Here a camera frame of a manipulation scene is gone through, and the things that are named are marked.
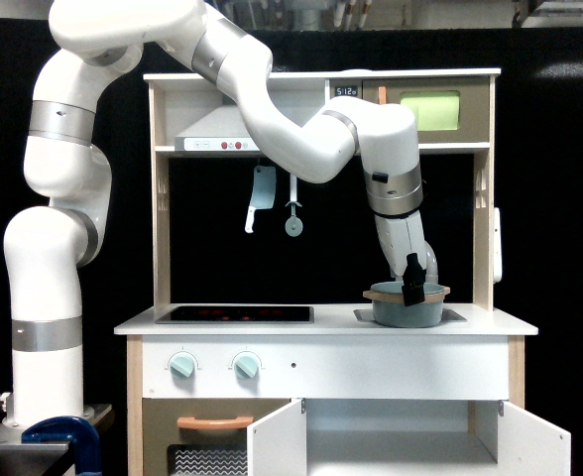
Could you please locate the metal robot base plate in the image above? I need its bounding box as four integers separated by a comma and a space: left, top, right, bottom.
0, 403, 114, 451

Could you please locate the grey bowl with wooden rim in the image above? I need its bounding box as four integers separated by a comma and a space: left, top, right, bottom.
363, 281, 450, 328

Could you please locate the left teal stove knob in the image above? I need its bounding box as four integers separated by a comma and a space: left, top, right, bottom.
168, 351, 197, 380

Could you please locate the toy cleaver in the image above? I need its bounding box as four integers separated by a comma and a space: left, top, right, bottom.
244, 166, 277, 233

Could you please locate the toy microwave with green window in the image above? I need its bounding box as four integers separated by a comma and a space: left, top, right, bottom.
330, 76, 491, 144

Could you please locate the black toy stovetop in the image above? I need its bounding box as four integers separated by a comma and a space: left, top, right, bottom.
157, 304, 314, 324

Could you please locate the white cabinet door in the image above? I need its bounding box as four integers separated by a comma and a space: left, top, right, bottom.
497, 401, 571, 476
247, 399, 307, 476

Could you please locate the white wooden toy kitchen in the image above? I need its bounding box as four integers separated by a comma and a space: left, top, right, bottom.
113, 67, 539, 476

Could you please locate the left white cabinet door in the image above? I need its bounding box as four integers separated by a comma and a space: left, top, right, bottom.
247, 399, 307, 476

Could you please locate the blue clamp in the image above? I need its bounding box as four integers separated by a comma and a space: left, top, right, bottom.
21, 416, 102, 475

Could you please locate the right teal stove knob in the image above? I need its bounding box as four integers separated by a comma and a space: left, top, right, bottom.
232, 351, 261, 380

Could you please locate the teal stove knob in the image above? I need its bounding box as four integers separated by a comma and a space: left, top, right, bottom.
232, 351, 261, 380
168, 351, 197, 380

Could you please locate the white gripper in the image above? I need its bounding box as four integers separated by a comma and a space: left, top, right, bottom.
375, 211, 427, 306

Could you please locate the toy oven door orange handle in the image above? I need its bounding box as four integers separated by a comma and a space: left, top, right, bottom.
141, 399, 292, 476

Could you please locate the right white cabinet door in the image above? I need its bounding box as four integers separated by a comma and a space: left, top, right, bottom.
497, 401, 571, 476

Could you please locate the grey toy faucet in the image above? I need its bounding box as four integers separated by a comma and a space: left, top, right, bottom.
424, 241, 439, 284

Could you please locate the toy sink basin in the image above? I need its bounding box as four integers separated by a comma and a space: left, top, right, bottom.
354, 308, 467, 325

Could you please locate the toy pizza cutter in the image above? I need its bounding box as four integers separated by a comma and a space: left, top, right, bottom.
285, 175, 303, 238

